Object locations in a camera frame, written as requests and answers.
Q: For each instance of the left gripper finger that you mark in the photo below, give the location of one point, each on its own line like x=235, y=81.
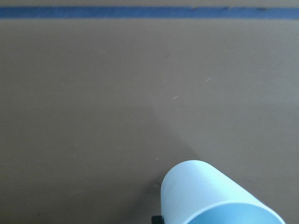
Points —
x=157, y=220

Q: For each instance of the light blue cup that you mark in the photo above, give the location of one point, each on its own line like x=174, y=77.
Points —
x=195, y=192

